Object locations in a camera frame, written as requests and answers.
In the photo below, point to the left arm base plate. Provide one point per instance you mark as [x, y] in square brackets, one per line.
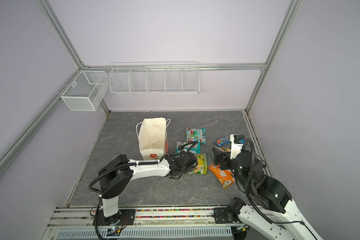
[124, 217]

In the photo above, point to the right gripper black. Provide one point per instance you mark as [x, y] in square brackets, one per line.
[220, 158]

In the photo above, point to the teal Fox's candy bag front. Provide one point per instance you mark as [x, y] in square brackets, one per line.
[196, 134]

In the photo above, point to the blue M&M's packet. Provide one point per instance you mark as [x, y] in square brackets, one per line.
[222, 141]

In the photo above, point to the green Fox's candy bag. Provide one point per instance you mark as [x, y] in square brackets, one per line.
[202, 165]

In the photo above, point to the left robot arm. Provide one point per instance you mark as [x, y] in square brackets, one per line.
[115, 176]

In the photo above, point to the white floral paper bag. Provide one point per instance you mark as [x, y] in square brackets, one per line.
[152, 136]

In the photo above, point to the teal Fox's candy bag back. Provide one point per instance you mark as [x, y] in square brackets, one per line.
[193, 147]

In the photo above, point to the teal fox's candy bag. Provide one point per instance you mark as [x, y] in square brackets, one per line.
[196, 134]
[193, 147]

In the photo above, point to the small white mesh basket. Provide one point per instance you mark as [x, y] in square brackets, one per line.
[86, 91]

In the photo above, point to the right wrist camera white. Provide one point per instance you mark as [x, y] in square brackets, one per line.
[237, 142]

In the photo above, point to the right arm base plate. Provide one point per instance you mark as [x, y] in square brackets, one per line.
[225, 216]

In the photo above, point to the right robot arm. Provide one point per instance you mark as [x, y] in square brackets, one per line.
[270, 208]

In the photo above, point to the green Fox's spring tea bag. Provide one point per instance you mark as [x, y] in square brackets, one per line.
[220, 149]

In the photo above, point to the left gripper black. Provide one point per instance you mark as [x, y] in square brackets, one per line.
[190, 169]

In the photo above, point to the long white wire basket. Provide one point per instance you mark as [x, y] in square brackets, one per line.
[155, 78]

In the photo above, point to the orange Fox's fruits bag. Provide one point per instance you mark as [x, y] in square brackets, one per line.
[225, 177]

